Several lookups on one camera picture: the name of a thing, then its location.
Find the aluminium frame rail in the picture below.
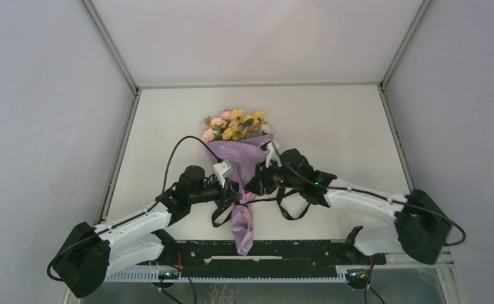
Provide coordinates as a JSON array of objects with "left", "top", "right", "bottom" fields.
[{"left": 138, "top": 81, "right": 380, "bottom": 91}]

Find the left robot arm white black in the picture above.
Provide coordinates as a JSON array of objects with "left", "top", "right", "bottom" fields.
[{"left": 46, "top": 161, "right": 241, "bottom": 298}]

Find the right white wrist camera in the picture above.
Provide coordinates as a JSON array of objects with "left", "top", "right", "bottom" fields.
[{"left": 260, "top": 139, "right": 282, "bottom": 168}]

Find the pink purple wrapping paper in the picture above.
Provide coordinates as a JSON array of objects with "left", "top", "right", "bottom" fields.
[{"left": 206, "top": 134, "right": 274, "bottom": 256}]

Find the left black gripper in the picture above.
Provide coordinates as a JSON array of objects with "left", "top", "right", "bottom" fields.
[{"left": 189, "top": 175, "right": 242, "bottom": 210}]

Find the white pink rose stem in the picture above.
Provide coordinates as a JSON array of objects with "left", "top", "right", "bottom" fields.
[{"left": 260, "top": 124, "right": 272, "bottom": 134}]

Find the white slotted cable duct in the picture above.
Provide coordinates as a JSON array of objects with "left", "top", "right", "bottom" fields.
[{"left": 104, "top": 268, "right": 350, "bottom": 284}]

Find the black strap loop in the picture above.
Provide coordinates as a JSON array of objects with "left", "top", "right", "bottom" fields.
[{"left": 210, "top": 187, "right": 312, "bottom": 229}]

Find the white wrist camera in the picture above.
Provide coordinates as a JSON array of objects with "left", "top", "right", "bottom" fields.
[
  {"left": 213, "top": 160, "right": 234, "bottom": 188},
  {"left": 260, "top": 139, "right": 282, "bottom": 168}
]

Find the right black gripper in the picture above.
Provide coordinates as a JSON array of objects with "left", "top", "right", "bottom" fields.
[{"left": 244, "top": 155, "right": 303, "bottom": 195}]

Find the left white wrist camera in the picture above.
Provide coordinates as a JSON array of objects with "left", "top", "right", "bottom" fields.
[{"left": 213, "top": 160, "right": 234, "bottom": 188}]

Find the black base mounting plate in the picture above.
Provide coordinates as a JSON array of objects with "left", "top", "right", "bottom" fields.
[{"left": 158, "top": 240, "right": 386, "bottom": 279}]

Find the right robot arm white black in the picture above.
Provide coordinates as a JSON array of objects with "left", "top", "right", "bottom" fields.
[{"left": 245, "top": 149, "right": 466, "bottom": 265}]

